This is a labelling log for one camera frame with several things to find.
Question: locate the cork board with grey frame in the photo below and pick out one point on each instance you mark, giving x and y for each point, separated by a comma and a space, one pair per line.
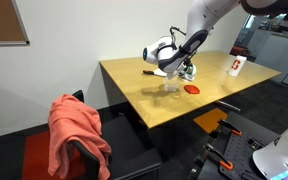
0, 20

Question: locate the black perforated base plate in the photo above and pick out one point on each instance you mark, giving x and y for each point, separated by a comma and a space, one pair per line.
240, 150

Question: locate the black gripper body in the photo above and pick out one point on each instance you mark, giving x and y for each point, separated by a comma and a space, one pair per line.
188, 62

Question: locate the red chair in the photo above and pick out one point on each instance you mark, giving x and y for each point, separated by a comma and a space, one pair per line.
239, 50

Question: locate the white hand brush black bristles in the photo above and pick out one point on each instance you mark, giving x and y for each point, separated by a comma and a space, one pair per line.
157, 73

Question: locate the clear plastic bowl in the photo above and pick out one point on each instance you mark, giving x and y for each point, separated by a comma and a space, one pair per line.
171, 86

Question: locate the orange plastic lid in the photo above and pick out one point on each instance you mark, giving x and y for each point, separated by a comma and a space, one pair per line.
191, 89

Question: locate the white tumbler with red logo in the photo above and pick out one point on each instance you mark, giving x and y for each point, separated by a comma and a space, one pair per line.
236, 66

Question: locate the black office chair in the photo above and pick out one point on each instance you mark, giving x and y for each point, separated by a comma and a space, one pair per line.
127, 146

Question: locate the black clamp with orange tip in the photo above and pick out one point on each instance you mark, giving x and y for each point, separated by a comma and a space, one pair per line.
226, 165
236, 132

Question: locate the salmon pink cloth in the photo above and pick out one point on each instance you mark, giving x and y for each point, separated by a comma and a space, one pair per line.
74, 130

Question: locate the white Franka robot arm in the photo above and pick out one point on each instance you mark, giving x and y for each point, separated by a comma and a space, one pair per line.
200, 20

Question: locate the grey cabinet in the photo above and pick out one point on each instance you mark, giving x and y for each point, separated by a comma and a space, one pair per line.
277, 53

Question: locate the white mug with green band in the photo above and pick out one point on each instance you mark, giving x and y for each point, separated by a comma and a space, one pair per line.
190, 70

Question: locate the grey metal table foot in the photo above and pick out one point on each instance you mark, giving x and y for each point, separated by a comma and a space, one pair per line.
227, 106

